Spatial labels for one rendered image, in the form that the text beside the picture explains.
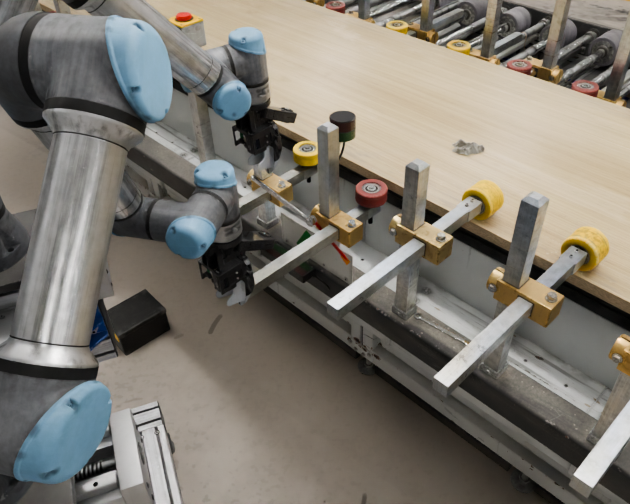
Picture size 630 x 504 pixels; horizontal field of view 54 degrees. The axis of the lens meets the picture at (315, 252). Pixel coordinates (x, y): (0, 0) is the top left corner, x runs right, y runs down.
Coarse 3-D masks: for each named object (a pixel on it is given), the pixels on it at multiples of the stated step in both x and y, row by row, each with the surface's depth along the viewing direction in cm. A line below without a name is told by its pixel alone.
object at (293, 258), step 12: (360, 216) 154; (372, 216) 157; (324, 228) 150; (336, 228) 150; (312, 240) 147; (324, 240) 147; (288, 252) 144; (300, 252) 144; (312, 252) 146; (276, 264) 141; (288, 264) 141; (264, 276) 138; (276, 276) 140; (264, 288) 139
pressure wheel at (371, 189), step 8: (360, 184) 155; (368, 184) 156; (376, 184) 155; (384, 184) 155; (360, 192) 153; (368, 192) 153; (376, 192) 153; (384, 192) 152; (360, 200) 153; (368, 200) 152; (376, 200) 152; (384, 200) 154
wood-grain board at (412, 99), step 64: (192, 0) 261; (256, 0) 258; (320, 64) 210; (384, 64) 208; (448, 64) 207; (384, 128) 177; (448, 128) 176; (512, 128) 175; (576, 128) 174; (448, 192) 153; (512, 192) 152; (576, 192) 151
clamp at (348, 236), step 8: (320, 216) 152; (336, 216) 152; (344, 216) 152; (320, 224) 154; (328, 224) 152; (336, 224) 149; (344, 224) 149; (360, 224) 149; (344, 232) 148; (352, 232) 148; (360, 232) 150; (336, 240) 152; (344, 240) 150; (352, 240) 149
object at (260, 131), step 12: (252, 108) 139; (264, 108) 140; (240, 120) 140; (252, 120) 141; (264, 120) 144; (240, 132) 144; (252, 132) 142; (264, 132) 143; (276, 132) 147; (252, 144) 142; (264, 144) 146
